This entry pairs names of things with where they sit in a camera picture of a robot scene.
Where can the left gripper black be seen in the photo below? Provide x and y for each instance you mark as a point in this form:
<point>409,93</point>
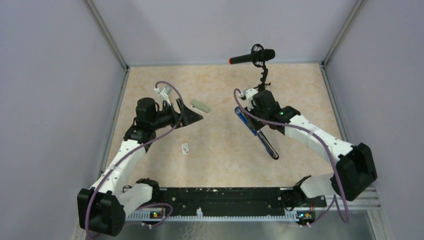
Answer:
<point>175,115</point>

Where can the small white staple box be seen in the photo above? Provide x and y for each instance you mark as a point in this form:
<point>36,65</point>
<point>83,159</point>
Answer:
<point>185,149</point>

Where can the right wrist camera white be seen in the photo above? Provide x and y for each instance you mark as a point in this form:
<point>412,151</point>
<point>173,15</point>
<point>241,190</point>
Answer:
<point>247,95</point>

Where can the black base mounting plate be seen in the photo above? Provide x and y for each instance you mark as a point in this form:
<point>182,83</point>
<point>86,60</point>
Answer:
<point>234,201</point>

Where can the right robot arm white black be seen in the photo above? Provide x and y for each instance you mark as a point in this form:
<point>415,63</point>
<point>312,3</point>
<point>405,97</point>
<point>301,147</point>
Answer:
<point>354,164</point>

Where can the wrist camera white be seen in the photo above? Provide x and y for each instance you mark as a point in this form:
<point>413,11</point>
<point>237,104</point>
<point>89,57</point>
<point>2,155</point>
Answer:
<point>247,95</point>
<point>164,93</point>

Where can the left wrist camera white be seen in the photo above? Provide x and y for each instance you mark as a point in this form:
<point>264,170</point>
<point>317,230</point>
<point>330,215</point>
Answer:
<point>164,93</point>

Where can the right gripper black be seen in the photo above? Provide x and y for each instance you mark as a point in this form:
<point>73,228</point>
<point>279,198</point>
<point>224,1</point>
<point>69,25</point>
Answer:
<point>251,109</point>

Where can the black microphone orange tip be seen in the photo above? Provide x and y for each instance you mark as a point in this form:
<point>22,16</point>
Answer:
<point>259,56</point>

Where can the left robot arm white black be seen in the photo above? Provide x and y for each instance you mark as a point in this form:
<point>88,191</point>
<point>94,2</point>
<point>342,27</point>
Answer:
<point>104,207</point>

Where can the blue stapler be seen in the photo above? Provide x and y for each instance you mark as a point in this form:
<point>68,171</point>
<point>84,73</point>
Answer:
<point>258,133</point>

